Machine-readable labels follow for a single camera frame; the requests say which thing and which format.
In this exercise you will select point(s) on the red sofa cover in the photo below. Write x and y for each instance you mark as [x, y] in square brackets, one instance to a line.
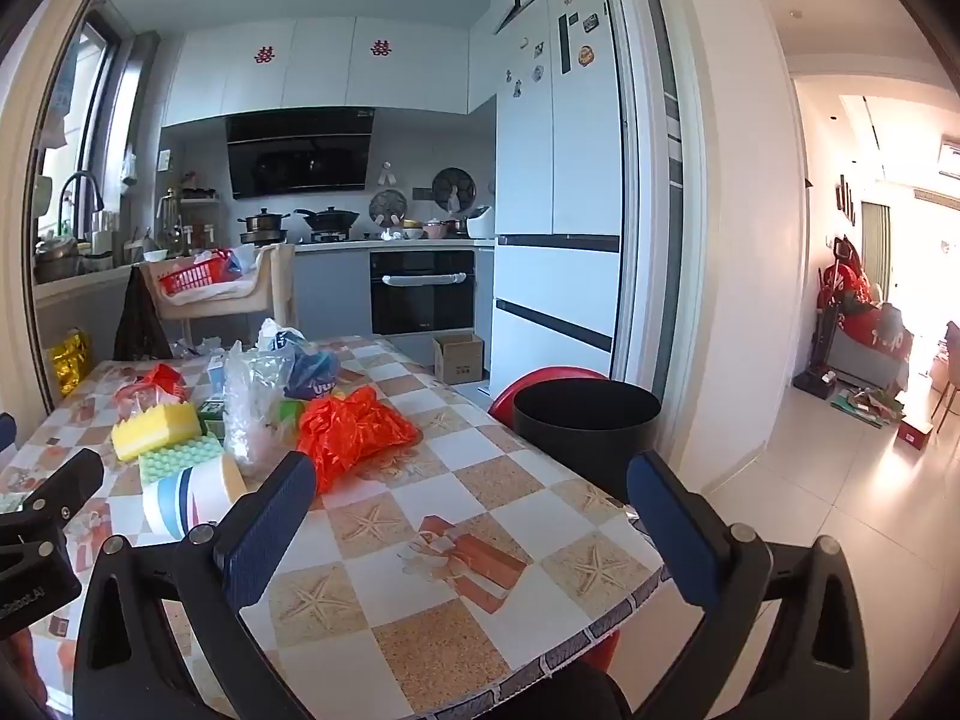
[870, 330]

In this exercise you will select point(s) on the brown dining chair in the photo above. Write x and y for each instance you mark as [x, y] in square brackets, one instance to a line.
[949, 375]

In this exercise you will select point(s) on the white blue carton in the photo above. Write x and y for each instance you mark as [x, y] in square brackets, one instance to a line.
[216, 375]

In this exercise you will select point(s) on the large round black trivet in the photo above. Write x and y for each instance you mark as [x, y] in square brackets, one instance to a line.
[450, 180]

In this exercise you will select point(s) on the black upright vacuum cleaner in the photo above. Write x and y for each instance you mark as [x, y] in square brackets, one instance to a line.
[825, 345]

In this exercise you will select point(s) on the black range hood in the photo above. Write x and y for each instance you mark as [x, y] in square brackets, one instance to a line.
[300, 157]

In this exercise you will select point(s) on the striped paper cup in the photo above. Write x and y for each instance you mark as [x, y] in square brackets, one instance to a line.
[184, 499]

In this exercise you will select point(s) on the checkered printed tablecloth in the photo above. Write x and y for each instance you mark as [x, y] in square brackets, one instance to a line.
[450, 480]

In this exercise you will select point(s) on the black wok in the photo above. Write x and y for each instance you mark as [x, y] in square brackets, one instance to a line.
[330, 219]

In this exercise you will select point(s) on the cardboard box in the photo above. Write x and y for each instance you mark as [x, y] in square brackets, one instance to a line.
[459, 360]

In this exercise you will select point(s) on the green sponge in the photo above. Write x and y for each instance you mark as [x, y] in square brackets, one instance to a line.
[176, 463]

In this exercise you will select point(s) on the pink cooking pot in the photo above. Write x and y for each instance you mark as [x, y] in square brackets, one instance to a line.
[435, 229]

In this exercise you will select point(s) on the grey metal pot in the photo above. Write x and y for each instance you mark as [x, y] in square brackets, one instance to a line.
[56, 255]

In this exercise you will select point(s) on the yellow foam net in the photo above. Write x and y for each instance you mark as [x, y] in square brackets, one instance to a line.
[154, 431]

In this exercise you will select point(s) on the white plastic bag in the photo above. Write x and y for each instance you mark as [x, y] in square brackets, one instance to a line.
[244, 281]

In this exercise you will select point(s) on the white air conditioner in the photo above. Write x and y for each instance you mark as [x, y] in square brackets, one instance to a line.
[951, 157]

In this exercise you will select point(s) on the steel stockpot with lid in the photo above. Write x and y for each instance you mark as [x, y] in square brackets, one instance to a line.
[262, 223]

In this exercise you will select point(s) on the white refrigerator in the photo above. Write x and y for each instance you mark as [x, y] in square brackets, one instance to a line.
[555, 165]

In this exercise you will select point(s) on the clear plastic bag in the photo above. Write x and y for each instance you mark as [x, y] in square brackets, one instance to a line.
[251, 405]

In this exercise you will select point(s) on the red paper wall decal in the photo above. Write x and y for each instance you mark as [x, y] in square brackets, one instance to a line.
[262, 55]
[380, 47]

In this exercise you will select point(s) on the blue plastic bag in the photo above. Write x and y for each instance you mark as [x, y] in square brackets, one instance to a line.
[315, 375]

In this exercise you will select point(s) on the black plastic bag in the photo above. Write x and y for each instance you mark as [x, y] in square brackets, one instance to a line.
[139, 322]

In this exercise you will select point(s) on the orange plastic bag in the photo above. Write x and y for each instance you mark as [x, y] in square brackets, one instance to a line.
[352, 431]

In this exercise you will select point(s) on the red plastic bag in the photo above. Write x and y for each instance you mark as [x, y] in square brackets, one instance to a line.
[161, 381]

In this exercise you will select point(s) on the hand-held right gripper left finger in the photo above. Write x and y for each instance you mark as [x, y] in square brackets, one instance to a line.
[270, 532]

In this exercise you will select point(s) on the black kitchen faucet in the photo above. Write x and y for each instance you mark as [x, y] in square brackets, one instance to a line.
[79, 178]

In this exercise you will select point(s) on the red plastic stool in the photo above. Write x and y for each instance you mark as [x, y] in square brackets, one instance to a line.
[517, 390]

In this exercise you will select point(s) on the black built-in oven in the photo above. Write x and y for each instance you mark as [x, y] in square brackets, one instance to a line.
[420, 307]

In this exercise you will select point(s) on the black round bin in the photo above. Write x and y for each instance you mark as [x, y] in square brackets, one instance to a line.
[585, 435]

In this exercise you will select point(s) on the beige plastic cart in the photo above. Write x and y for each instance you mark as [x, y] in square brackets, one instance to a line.
[277, 277]

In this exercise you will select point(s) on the white wall cabinets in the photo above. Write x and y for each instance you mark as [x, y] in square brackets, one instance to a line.
[315, 82]

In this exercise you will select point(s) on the white rice cooker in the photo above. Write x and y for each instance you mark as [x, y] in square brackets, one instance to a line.
[480, 223]

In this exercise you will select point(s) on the red plastic basket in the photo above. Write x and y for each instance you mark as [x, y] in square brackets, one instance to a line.
[187, 279]

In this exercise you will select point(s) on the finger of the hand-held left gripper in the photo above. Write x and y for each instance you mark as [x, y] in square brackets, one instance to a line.
[67, 476]
[6, 431]

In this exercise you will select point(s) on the small green box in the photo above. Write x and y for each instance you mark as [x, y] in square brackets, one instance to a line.
[211, 414]

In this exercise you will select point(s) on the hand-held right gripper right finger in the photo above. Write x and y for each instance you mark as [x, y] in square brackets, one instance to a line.
[664, 517]

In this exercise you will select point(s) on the small round black trivet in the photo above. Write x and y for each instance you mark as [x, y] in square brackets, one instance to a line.
[386, 202]

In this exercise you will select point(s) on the gold foil bag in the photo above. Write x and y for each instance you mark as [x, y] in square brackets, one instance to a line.
[71, 360]

